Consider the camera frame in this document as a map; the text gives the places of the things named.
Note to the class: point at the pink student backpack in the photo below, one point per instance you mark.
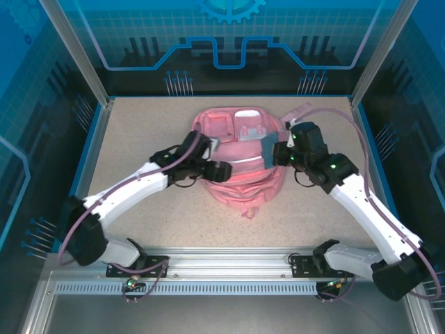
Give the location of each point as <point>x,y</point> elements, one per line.
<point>243,188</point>

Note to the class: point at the dark teal notebook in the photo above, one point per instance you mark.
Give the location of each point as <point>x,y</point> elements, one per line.
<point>268,149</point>

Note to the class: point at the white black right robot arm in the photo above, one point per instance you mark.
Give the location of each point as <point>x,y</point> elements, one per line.
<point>361,212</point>

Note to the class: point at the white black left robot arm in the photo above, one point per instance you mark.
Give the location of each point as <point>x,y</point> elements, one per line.
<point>132,189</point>

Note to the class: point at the small green-lit controller board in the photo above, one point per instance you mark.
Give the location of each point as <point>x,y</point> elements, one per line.
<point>132,282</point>
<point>333,284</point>

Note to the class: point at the aluminium side rail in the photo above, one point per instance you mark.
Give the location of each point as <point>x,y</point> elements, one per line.
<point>358,115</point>
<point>88,139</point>

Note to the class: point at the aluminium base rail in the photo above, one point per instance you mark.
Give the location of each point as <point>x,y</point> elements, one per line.
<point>226,259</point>

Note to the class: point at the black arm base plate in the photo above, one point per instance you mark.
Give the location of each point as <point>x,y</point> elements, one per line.
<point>149,259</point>
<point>300,268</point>

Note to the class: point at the aluminium frame post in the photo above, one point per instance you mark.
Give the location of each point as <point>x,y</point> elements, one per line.
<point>376,59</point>
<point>86,59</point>

